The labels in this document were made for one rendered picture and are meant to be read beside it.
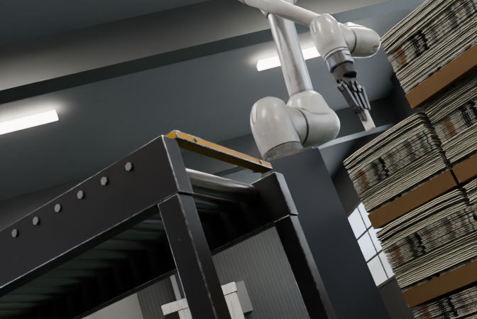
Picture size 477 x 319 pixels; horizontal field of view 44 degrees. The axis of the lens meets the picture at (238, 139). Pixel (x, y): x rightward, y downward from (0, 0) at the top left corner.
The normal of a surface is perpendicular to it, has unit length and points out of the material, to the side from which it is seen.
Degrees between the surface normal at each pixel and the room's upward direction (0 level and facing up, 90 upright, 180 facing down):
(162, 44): 90
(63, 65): 90
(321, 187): 90
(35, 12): 180
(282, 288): 90
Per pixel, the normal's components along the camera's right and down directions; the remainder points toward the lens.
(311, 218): 0.10, -0.42
